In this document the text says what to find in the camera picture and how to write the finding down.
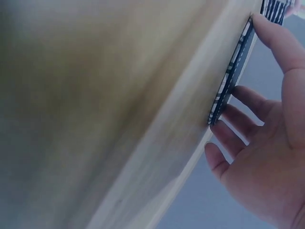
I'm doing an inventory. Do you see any person's right hand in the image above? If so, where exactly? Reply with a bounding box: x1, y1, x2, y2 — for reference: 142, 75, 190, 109
204, 14, 305, 229

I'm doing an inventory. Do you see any person's left hand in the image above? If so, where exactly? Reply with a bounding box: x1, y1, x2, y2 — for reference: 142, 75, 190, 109
285, 0, 305, 18

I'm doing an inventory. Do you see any black white striped cloth mat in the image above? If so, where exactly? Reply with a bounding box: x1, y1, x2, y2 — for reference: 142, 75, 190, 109
207, 0, 287, 127

